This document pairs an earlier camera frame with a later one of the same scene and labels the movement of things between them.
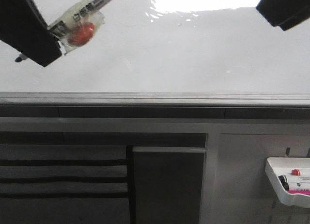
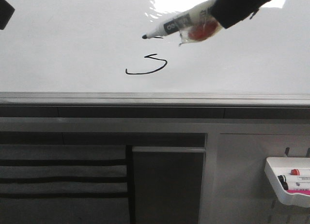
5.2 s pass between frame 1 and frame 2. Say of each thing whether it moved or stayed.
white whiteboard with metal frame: stayed
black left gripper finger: moved
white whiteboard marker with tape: moved
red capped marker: stayed
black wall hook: stayed
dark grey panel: stayed
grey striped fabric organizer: stayed
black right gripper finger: moved
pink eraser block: stayed
